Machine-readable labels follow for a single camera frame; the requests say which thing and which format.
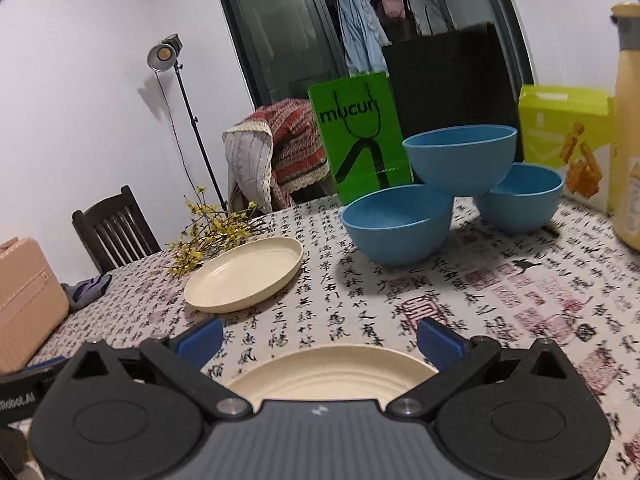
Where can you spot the yellow thermos jug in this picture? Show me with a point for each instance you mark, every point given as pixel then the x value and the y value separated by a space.
pixel 627 135

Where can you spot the calligraphy print tablecloth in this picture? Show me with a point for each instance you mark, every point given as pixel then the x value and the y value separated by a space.
pixel 350 310

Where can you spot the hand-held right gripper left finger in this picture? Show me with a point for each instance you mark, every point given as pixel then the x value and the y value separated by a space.
pixel 197 342

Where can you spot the yellow-green snack box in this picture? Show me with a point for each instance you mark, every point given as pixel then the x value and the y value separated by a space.
pixel 560 135

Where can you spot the black light stand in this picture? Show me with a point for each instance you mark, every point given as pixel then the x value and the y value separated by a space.
pixel 164 52

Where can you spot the pink ribbed vanity case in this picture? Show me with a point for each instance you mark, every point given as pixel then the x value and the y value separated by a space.
pixel 25 305

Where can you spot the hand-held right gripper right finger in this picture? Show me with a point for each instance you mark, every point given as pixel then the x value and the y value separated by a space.
pixel 440 342

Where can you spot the red patterned quilted blanket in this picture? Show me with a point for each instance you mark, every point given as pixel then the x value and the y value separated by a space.
pixel 295 150

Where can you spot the grey purple pouch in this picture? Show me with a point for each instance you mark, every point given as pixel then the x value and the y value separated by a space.
pixel 87 292

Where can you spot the black framed sliding door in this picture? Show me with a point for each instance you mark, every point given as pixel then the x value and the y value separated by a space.
pixel 280 25

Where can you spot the hanging light blue shirt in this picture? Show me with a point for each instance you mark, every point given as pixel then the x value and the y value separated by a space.
pixel 360 25

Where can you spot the dark wooden chair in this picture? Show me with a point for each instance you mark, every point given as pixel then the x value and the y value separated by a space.
pixel 117 230

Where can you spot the cream plate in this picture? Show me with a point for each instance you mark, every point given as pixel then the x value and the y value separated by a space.
pixel 330 375
pixel 245 275

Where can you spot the hanging white garment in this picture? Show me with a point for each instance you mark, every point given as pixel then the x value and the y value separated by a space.
pixel 425 10

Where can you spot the yellow flower branch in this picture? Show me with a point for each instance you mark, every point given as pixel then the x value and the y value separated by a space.
pixel 215 232

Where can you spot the green paper bag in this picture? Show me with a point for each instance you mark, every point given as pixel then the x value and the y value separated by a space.
pixel 360 110

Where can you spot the black paper bag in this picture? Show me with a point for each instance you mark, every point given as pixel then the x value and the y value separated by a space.
pixel 450 85

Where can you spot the blue bowl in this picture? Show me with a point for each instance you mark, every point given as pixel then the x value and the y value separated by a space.
pixel 525 205
pixel 460 165
pixel 395 235

